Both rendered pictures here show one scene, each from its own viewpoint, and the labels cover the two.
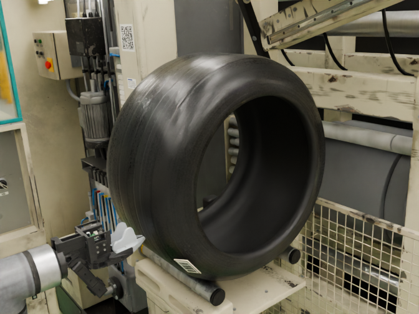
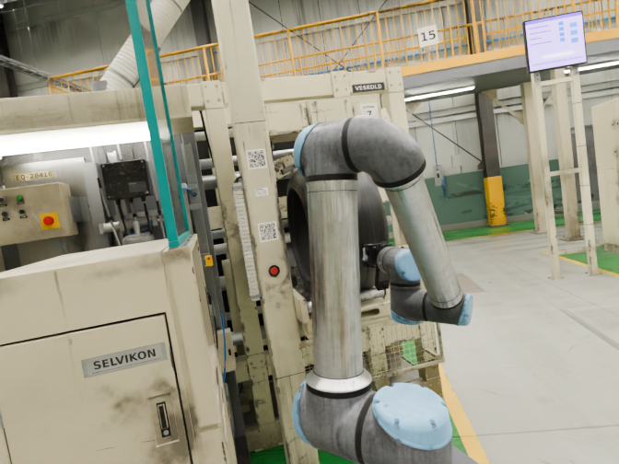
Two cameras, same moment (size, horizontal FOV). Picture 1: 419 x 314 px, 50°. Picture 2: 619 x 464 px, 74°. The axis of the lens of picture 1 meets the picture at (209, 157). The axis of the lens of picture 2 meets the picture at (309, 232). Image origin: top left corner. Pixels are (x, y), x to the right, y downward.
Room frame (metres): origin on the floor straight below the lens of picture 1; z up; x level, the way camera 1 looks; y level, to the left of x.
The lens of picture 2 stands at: (0.52, 1.65, 1.32)
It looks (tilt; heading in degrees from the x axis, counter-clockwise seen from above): 5 degrees down; 294
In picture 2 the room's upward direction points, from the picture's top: 9 degrees counter-clockwise
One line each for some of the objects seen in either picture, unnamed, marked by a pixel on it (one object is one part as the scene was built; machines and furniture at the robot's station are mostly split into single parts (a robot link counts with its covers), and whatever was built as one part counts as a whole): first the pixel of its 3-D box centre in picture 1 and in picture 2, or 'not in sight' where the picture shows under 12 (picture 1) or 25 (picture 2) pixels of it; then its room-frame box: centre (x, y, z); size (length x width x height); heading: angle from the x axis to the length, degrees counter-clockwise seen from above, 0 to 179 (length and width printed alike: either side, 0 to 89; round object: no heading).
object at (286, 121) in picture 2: not in sight; (316, 120); (1.26, -0.32, 1.71); 0.61 x 0.25 x 0.15; 37
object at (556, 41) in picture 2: not in sight; (554, 42); (-0.32, -3.69, 2.60); 0.60 x 0.05 x 0.55; 17
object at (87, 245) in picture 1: (82, 250); (380, 256); (0.87, 0.28, 1.10); 0.12 x 0.08 x 0.09; 127
